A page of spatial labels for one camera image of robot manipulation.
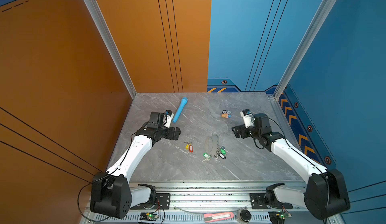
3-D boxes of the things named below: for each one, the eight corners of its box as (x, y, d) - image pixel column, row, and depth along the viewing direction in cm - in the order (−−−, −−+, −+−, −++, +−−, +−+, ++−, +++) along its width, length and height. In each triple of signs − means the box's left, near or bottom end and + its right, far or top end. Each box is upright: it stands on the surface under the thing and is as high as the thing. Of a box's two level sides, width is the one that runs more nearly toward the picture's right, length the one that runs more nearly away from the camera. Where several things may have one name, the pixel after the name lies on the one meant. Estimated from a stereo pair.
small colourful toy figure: (221, 118, 109) (222, 115, 106) (220, 112, 112) (221, 109, 110) (231, 118, 109) (232, 115, 106) (230, 112, 112) (230, 109, 110)
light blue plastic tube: (171, 122, 106) (171, 119, 103) (183, 99, 120) (183, 96, 118) (176, 123, 106) (175, 120, 103) (187, 100, 120) (187, 97, 117)
